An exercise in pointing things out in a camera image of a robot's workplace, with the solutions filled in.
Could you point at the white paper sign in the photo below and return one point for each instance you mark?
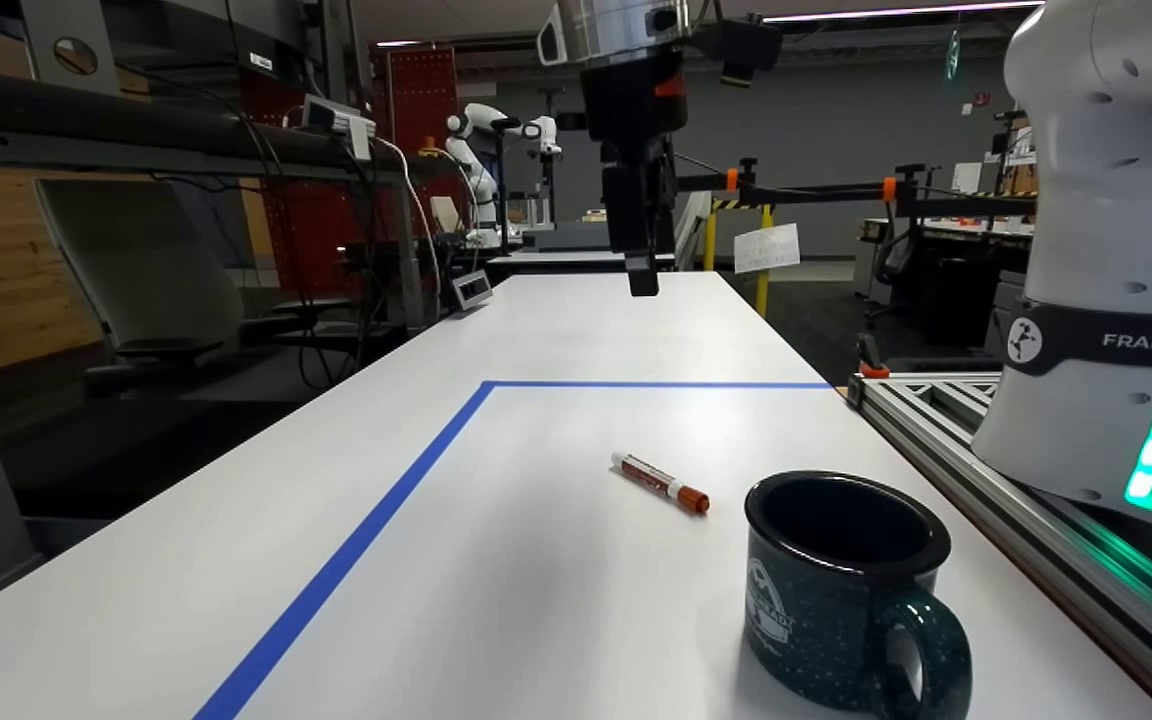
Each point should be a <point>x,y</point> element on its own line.
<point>767,248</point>

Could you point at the red white marker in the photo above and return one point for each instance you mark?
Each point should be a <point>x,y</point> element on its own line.
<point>661,481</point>

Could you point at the blue tape line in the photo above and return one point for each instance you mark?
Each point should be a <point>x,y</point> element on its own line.
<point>379,524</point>

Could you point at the small white robot arm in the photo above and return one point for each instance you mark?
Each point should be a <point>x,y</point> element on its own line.
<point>476,175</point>

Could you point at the red tool cabinet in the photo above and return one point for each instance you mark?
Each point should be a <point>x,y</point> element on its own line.
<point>416,92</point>

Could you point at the wooden wall panel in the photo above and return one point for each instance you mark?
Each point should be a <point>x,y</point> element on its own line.
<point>3,267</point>

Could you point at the white power device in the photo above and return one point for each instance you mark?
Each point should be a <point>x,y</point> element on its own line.
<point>337,120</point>

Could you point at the dark green speckled mug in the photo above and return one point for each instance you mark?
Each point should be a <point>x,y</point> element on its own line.
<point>829,603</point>

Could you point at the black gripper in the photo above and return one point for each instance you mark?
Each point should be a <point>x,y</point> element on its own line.
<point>638,107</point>

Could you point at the grey plastic box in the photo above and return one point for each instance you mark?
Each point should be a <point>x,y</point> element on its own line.
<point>149,267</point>

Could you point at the yellow post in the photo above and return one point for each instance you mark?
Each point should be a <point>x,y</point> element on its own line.
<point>710,240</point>
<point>767,287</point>

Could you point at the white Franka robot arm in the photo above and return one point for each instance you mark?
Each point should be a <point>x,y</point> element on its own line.
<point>1111,267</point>

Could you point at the small white box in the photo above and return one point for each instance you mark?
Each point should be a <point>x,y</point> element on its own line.
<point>469,288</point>

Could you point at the black horizontal beam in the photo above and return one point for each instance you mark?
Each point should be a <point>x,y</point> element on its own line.
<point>97,125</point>

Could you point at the black orange bar clamp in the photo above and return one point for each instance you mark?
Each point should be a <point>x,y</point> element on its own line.
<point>873,370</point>

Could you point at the aluminium profile frame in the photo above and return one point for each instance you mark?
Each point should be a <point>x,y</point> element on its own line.
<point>1070,574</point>

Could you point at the black workbench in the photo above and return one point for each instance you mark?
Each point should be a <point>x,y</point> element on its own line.
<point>939,267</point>

